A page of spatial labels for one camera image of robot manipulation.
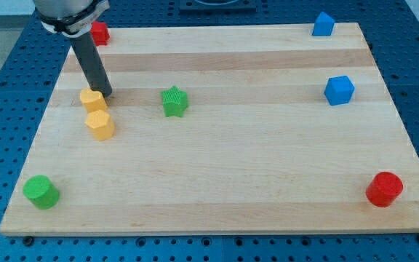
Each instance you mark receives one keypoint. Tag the blue hexagon block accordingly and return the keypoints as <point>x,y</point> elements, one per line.
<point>339,90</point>

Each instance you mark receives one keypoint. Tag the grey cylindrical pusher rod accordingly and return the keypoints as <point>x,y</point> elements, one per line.
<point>91,64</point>

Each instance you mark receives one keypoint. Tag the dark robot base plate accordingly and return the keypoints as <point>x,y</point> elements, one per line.
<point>216,5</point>

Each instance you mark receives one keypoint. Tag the wooden board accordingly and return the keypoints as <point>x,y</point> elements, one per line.
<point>259,150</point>

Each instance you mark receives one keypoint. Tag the yellow hexagon block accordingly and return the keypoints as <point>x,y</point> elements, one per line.
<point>100,125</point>

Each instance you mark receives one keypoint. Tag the yellow heart block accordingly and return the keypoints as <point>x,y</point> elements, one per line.
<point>92,100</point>

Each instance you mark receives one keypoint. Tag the green star block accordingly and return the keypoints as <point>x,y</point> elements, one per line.
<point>174,101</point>

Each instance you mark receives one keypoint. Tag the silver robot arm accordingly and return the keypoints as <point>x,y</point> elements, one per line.
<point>74,19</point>

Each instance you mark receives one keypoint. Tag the blue pentagon block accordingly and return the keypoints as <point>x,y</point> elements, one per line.
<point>323,25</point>

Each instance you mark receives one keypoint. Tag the green cylinder block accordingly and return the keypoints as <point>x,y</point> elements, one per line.
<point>41,192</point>

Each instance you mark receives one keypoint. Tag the red cylinder block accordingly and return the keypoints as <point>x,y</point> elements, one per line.
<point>384,189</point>

